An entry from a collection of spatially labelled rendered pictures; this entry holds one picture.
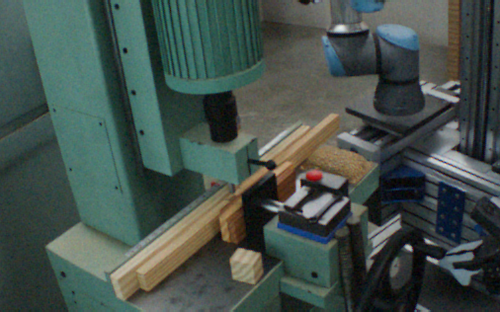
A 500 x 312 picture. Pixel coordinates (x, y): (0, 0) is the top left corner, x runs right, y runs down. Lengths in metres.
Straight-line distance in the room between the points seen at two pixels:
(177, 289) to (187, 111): 0.34
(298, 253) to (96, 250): 0.51
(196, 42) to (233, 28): 0.06
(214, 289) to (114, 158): 0.34
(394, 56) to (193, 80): 0.79
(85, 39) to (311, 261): 0.56
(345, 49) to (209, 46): 0.73
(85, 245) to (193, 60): 0.59
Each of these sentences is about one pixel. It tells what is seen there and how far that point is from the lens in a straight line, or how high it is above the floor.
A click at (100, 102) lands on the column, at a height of 1.16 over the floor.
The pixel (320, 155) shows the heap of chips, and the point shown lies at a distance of 1.34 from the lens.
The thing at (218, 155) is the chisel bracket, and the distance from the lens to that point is 1.13.
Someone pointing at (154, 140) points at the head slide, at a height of 1.07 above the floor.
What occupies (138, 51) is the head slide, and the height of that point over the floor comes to 1.25.
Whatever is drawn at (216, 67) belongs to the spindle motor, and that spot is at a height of 1.24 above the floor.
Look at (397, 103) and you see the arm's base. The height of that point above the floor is 0.85.
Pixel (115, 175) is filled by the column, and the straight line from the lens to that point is 1.26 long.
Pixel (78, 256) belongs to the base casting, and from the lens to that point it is 1.40.
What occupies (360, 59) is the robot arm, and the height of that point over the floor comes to 0.99.
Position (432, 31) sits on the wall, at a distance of 4.57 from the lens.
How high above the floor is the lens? 1.61
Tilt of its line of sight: 30 degrees down
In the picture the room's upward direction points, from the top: 7 degrees counter-clockwise
